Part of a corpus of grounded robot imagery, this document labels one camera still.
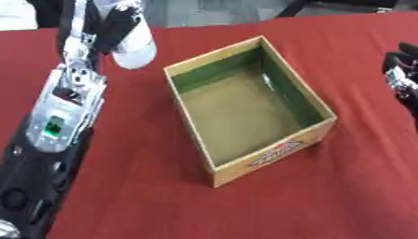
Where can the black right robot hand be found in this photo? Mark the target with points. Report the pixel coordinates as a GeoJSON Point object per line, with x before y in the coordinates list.
{"type": "Point", "coordinates": [401, 74]}

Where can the tan cardboard box green inside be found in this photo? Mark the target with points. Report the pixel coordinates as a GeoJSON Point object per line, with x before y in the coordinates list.
{"type": "Point", "coordinates": [245, 105]}

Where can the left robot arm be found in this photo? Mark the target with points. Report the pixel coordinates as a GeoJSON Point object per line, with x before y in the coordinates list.
{"type": "Point", "coordinates": [60, 112]}

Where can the white plastic bottle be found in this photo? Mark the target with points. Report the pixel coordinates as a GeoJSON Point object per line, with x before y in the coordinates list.
{"type": "Point", "coordinates": [136, 46]}

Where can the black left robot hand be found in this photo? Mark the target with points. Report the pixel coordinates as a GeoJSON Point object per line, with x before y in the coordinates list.
{"type": "Point", "coordinates": [111, 29]}

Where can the black chair leg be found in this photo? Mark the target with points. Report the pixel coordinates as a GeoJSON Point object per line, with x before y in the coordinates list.
{"type": "Point", "coordinates": [294, 7]}

